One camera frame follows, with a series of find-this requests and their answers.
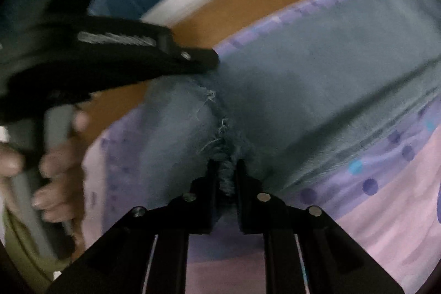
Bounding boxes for person's left hand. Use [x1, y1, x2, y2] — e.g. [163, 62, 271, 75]
[0, 110, 91, 241]

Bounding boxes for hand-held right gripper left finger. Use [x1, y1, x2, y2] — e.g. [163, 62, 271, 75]
[45, 159, 218, 294]

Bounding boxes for purple pink printed bedsheet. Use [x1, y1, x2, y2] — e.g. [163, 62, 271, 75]
[81, 0, 441, 294]

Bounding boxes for blue-grey denim jeans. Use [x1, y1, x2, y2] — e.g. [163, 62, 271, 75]
[138, 0, 441, 234]

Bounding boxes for wooden bed frame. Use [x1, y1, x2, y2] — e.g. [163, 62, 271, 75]
[84, 0, 416, 131]

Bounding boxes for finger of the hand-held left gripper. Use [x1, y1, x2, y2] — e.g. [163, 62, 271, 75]
[71, 17, 220, 74]
[7, 55, 207, 99]

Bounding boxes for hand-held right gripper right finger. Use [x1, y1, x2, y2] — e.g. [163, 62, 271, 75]
[235, 159, 406, 294]

